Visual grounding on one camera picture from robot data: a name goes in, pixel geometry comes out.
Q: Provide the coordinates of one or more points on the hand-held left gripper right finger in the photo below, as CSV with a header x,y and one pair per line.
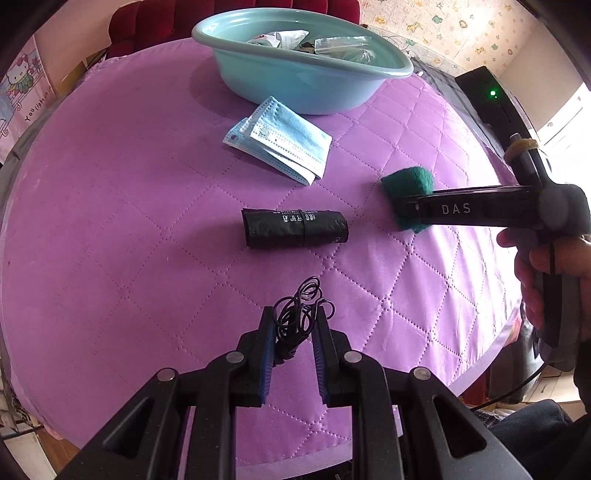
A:
x,y
320,364

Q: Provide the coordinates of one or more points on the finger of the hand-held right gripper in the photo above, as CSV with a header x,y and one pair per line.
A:
x,y
461,208

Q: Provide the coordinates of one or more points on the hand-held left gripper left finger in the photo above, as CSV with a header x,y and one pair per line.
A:
x,y
267,364

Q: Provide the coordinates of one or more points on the green scouring pad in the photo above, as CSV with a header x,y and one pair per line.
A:
x,y
408,184

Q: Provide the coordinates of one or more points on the teal plastic basin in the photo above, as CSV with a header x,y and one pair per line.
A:
x,y
286,83

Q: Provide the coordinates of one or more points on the person's right hand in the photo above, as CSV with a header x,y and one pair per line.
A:
x,y
531,277

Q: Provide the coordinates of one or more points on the black rolled bag bundle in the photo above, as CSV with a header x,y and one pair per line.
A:
x,y
295,226

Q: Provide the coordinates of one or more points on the clear plastic bag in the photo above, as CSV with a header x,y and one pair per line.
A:
x,y
344,46

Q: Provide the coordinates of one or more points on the blue face mask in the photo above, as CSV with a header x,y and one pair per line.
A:
x,y
240,138
295,138

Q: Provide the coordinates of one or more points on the white packet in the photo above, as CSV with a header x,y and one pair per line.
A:
x,y
281,38

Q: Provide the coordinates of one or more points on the person's dark trouser leg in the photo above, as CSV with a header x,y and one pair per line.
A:
x,y
540,429

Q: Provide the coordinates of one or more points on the red tufted sofa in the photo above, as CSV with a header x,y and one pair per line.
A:
x,y
221,9

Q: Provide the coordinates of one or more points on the pink cartoon wall poster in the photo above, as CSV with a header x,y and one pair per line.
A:
x,y
27,92

